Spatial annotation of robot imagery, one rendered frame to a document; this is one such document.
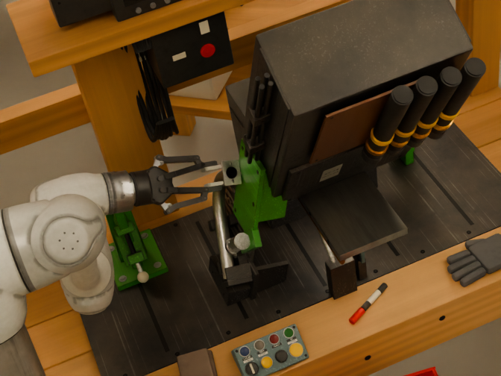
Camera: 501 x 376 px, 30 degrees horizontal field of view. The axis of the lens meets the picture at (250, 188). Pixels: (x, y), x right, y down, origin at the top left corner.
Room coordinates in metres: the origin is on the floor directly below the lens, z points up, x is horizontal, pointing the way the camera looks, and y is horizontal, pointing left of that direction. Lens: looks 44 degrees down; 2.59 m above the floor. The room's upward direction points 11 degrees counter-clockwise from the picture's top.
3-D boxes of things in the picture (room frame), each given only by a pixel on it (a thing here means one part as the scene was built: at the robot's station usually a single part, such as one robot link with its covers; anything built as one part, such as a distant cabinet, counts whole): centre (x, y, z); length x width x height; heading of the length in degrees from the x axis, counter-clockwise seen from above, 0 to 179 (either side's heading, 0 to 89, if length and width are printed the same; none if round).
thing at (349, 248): (1.47, -0.18, 1.11); 0.39 x 0.16 x 0.03; 14
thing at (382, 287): (1.30, -0.21, 0.91); 0.13 x 0.02 x 0.02; 131
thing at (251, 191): (1.47, -0.02, 1.17); 0.13 x 0.12 x 0.20; 104
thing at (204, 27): (1.73, 0.08, 1.42); 0.17 x 0.12 x 0.15; 104
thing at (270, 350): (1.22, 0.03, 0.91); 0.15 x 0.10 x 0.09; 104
